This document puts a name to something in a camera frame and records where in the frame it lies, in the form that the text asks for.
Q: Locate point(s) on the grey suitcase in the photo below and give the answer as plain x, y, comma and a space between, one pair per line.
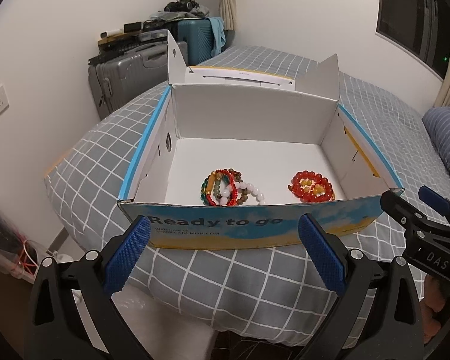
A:
115, 82

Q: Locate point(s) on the blue yellow cardboard box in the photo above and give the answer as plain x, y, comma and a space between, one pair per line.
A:
232, 158

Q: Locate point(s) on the teal cloth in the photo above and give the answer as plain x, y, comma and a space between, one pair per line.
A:
219, 36

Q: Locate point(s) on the dark window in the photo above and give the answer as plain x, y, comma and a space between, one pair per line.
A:
421, 27

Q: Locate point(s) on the black items on suitcase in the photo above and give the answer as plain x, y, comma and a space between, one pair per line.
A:
181, 10

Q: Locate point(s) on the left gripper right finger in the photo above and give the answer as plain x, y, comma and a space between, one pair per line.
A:
376, 314

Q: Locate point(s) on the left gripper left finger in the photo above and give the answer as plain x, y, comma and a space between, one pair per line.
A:
54, 328

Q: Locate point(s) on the right hand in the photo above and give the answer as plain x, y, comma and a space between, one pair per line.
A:
436, 295

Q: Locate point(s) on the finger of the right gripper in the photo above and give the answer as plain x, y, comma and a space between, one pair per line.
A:
403, 212
434, 200

